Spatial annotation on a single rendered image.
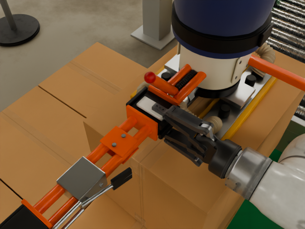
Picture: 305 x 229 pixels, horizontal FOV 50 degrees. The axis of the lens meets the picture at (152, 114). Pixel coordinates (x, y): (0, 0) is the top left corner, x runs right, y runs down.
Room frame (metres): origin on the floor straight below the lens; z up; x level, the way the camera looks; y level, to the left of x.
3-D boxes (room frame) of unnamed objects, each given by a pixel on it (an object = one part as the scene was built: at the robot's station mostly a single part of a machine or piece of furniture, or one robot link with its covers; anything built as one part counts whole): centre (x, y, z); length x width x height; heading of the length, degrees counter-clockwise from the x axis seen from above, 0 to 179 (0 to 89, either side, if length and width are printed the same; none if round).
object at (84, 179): (0.30, 0.13, 1.07); 0.07 x 0.07 x 0.04; 52
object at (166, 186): (0.64, -0.16, 0.75); 0.60 x 0.40 x 0.40; 140
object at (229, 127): (0.60, -0.23, 0.97); 0.34 x 0.10 x 0.05; 142
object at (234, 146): (0.36, -0.12, 1.07); 0.09 x 0.07 x 0.08; 52
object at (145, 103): (0.46, 0.00, 1.10); 0.07 x 0.03 x 0.01; 52
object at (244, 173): (0.32, -0.18, 1.07); 0.09 x 0.06 x 0.09; 142
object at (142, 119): (0.46, 0.00, 1.07); 0.10 x 0.08 x 0.06; 52
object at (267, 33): (0.66, -0.16, 1.19); 0.23 x 0.23 x 0.04
